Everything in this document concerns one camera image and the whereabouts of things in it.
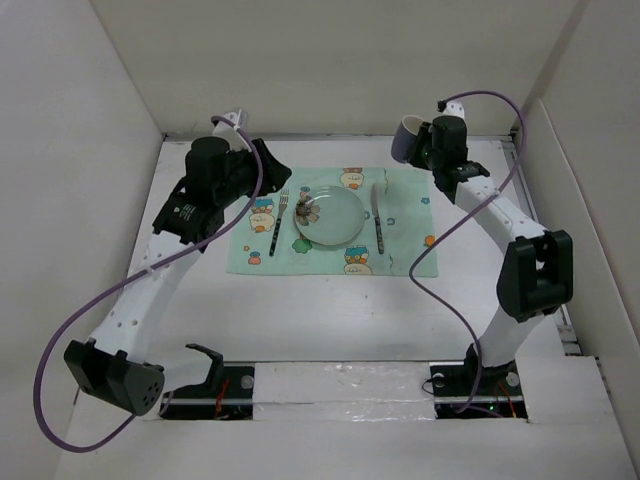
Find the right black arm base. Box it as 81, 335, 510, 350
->
422, 362, 528, 420

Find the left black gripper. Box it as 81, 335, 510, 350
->
215, 139, 290, 208

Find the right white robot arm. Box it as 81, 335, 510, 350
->
392, 115, 573, 394

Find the purple ceramic mug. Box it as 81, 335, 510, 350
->
391, 115, 424, 164

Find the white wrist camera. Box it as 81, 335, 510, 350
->
211, 108, 249, 138
437, 100, 466, 120

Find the steel table knife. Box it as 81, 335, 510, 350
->
370, 183, 385, 255

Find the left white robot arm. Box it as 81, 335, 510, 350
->
64, 136, 292, 416

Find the green cartoon print cloth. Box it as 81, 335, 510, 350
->
227, 167, 435, 277

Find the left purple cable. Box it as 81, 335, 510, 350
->
32, 115, 266, 454

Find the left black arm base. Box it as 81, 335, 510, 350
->
158, 343, 256, 421

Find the green floral plate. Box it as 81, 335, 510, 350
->
294, 186, 365, 246

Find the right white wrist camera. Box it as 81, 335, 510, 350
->
437, 100, 466, 120

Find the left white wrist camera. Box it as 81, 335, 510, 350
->
211, 108, 249, 138

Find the steel table fork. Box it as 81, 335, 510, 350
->
269, 188, 289, 257

